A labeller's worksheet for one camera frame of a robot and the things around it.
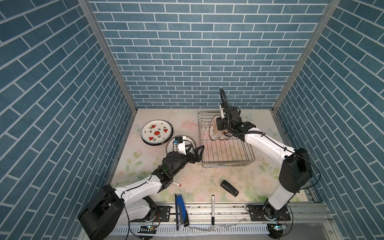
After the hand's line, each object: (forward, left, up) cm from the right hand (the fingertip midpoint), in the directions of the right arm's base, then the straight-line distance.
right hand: (218, 117), depth 88 cm
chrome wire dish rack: (-12, -10, -19) cm, 25 cm away
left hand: (-19, +10, -2) cm, 22 cm away
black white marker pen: (-45, +1, -22) cm, 50 cm away
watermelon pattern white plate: (0, +42, -17) cm, 45 cm away
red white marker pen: (-34, +21, -20) cm, 45 cm away
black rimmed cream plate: (-10, +38, -18) cm, 43 cm away
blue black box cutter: (-50, +16, -19) cm, 55 cm away
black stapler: (-34, -7, -18) cm, 40 cm away
